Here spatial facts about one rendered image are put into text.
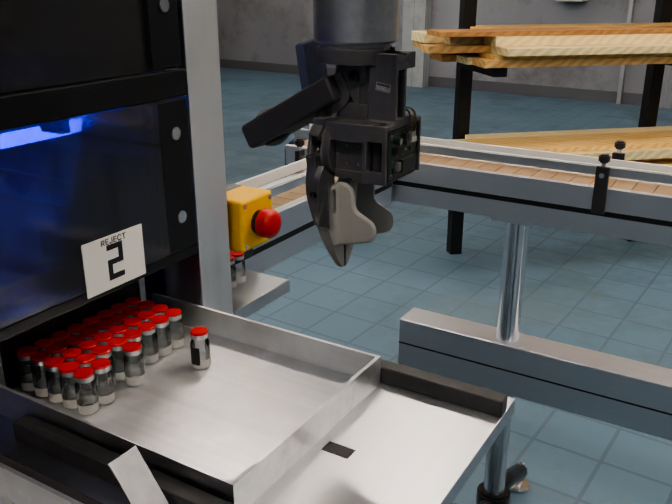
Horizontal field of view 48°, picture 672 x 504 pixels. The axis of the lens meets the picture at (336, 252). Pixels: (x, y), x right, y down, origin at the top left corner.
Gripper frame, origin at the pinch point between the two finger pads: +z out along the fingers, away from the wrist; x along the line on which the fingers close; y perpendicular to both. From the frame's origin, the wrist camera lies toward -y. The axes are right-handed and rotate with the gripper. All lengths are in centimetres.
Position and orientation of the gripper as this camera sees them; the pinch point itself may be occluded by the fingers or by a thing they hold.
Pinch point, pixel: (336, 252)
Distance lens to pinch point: 74.9
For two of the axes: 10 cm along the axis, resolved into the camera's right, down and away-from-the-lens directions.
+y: 8.5, 1.8, -4.9
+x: 5.2, -3.0, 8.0
